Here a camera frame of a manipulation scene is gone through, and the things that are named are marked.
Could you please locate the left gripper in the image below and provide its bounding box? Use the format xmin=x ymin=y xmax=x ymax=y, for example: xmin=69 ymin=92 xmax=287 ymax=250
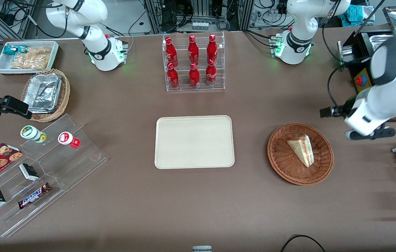
xmin=320 ymin=94 xmax=389 ymax=138

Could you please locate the triangle sandwich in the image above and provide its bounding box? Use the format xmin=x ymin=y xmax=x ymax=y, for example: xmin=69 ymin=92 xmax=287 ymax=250
xmin=286 ymin=135 xmax=315 ymax=168

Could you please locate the wicker basket with foil trays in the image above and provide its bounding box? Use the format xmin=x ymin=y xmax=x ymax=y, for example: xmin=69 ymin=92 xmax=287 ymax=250
xmin=21 ymin=69 xmax=71 ymax=123

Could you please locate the round brown wicker basket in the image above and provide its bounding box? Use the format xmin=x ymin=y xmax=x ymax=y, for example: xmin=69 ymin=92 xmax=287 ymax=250
xmin=267 ymin=123 xmax=334 ymax=186

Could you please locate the cream plastic serving tray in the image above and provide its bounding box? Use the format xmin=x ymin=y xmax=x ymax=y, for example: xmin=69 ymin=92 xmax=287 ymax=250
xmin=154 ymin=115 xmax=235 ymax=169

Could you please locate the green lid white cup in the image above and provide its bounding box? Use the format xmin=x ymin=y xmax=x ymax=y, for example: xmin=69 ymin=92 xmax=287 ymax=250
xmin=20 ymin=125 xmax=48 ymax=144

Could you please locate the aluminium foil container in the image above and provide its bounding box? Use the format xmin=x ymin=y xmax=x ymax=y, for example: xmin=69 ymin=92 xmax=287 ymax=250
xmin=23 ymin=73 xmax=62 ymax=114

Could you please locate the white rectangular snack bin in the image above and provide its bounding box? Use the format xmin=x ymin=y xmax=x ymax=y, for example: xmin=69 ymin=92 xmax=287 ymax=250
xmin=0 ymin=41 xmax=60 ymax=76

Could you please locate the clear bag of crackers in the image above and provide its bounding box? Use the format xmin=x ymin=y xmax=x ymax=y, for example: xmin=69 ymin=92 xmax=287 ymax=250
xmin=11 ymin=47 xmax=52 ymax=70

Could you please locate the teal snack packet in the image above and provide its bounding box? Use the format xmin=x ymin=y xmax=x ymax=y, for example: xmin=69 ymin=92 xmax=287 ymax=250
xmin=2 ymin=45 xmax=27 ymax=56

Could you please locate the red lid cup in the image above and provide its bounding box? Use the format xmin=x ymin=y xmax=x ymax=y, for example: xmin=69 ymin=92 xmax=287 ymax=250
xmin=58 ymin=132 xmax=81 ymax=149

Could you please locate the black food warmer cabinet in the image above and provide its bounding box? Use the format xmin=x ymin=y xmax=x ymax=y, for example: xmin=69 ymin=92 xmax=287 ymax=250
xmin=337 ymin=5 xmax=396 ymax=122

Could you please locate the clear acrylic stepped stand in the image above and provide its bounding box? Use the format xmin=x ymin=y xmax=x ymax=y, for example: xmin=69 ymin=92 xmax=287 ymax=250
xmin=0 ymin=113 xmax=108 ymax=238

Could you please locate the steel warmer pan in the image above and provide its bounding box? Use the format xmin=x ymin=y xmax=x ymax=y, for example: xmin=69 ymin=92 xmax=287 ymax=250
xmin=369 ymin=33 xmax=396 ymax=51

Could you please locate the snickers chocolate bar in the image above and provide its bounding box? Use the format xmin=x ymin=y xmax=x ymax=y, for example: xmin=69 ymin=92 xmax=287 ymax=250
xmin=18 ymin=182 xmax=52 ymax=210

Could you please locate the cyan plastic bag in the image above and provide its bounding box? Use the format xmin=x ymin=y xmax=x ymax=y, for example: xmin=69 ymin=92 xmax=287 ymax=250
xmin=338 ymin=4 xmax=375 ymax=26

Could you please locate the red cola bottle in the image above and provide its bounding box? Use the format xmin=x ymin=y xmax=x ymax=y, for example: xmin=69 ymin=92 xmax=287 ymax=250
xmin=189 ymin=63 xmax=201 ymax=89
xmin=206 ymin=59 xmax=217 ymax=87
xmin=188 ymin=35 xmax=200 ymax=65
xmin=167 ymin=63 xmax=180 ymax=90
xmin=165 ymin=37 xmax=179 ymax=68
xmin=207 ymin=34 xmax=218 ymax=65

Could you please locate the clear acrylic bottle rack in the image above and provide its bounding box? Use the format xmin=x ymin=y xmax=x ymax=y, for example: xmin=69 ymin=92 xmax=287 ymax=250
xmin=162 ymin=31 xmax=225 ymax=92

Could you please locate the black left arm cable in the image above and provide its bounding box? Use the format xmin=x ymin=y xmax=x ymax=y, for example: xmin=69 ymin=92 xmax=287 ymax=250
xmin=327 ymin=65 xmax=346 ymax=107

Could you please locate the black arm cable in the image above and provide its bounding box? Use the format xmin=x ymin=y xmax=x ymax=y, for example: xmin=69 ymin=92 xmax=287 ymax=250
xmin=5 ymin=0 xmax=67 ymax=39
xmin=327 ymin=65 xmax=346 ymax=107

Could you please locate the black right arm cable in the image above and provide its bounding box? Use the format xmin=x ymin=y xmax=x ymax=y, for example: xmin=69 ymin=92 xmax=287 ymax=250
xmin=5 ymin=0 xmax=67 ymax=39

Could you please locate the black floor cable loop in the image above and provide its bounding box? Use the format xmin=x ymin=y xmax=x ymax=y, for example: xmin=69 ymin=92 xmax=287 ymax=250
xmin=280 ymin=234 xmax=326 ymax=252

